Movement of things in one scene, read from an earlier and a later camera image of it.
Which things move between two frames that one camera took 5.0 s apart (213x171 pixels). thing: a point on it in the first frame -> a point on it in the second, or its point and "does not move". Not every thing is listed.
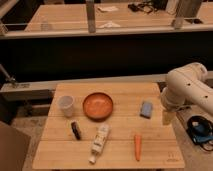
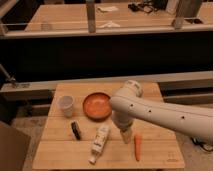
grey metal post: x=90 y=6 does not move
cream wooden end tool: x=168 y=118 -> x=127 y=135
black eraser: x=75 y=129 does not move
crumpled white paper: x=109 y=25 does not move
